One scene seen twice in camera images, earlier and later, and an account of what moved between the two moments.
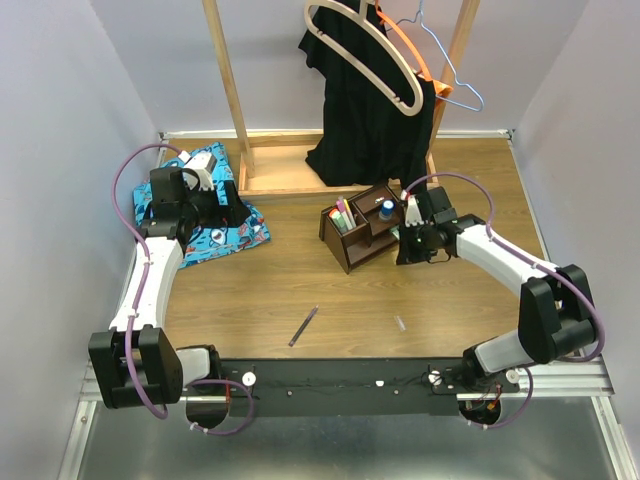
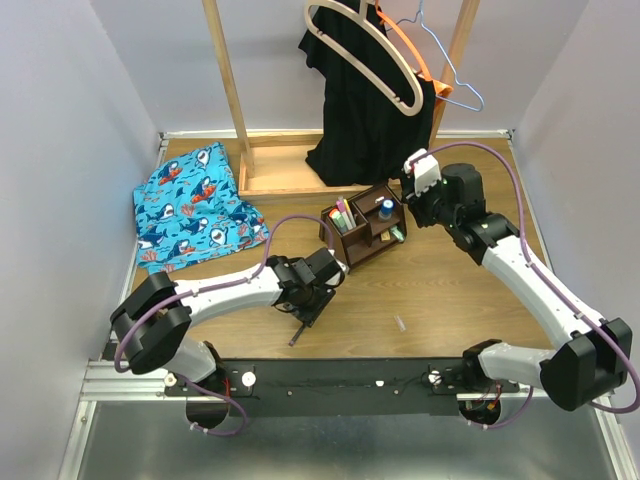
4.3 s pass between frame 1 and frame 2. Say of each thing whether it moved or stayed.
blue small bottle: stayed
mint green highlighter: stayed
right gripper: moved
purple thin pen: stayed
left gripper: moved
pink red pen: stayed
